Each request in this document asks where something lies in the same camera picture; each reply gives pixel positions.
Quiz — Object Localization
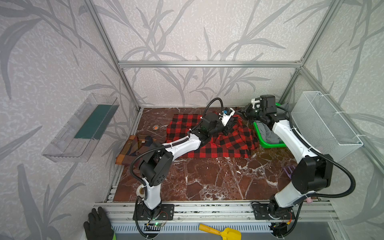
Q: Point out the aluminium frame crossbar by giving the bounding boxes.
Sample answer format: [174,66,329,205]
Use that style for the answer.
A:
[118,61,302,68]

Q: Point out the purple pink toy fork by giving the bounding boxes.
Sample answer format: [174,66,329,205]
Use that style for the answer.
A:
[283,166,296,179]

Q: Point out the clear plastic wall tray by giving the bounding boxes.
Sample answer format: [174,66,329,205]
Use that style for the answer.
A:
[42,94,120,163]

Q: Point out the folded brown plaid shirt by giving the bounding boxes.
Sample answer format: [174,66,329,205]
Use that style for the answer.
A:
[116,135,157,166]

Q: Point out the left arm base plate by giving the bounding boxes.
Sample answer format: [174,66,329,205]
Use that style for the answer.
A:
[133,204,175,221]

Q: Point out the white wire mesh basket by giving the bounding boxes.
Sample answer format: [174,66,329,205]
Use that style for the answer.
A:
[292,91,363,162]

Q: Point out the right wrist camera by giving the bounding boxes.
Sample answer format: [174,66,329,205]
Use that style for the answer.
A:
[251,98,261,109]

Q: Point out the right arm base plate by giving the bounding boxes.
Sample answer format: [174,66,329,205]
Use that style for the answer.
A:
[251,202,296,222]

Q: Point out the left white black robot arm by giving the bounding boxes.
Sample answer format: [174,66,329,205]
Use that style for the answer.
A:
[130,98,236,212]

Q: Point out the grey long sleeve shirt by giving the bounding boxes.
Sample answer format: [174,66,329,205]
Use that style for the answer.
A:
[256,102,298,144]

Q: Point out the yellow toy shovel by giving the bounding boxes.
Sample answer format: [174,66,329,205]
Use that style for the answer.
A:
[199,224,242,240]

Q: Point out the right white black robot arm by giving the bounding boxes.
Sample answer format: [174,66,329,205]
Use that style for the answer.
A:
[240,95,357,218]

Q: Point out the red black plaid shirt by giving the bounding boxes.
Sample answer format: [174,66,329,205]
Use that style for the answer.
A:
[166,114,259,158]

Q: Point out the aluminium front rail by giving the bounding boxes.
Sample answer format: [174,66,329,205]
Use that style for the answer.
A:
[94,201,340,223]

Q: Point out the green plastic basket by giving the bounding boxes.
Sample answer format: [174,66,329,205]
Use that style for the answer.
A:
[253,121,287,149]

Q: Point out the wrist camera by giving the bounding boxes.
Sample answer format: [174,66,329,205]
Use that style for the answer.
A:
[220,108,236,127]
[251,98,261,109]

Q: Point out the white tape roll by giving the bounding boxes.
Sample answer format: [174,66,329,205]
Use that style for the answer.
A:
[136,185,145,198]

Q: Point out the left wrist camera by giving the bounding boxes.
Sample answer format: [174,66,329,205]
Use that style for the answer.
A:
[220,108,236,127]

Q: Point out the black glove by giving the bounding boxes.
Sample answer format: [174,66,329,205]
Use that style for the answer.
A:
[83,207,116,240]

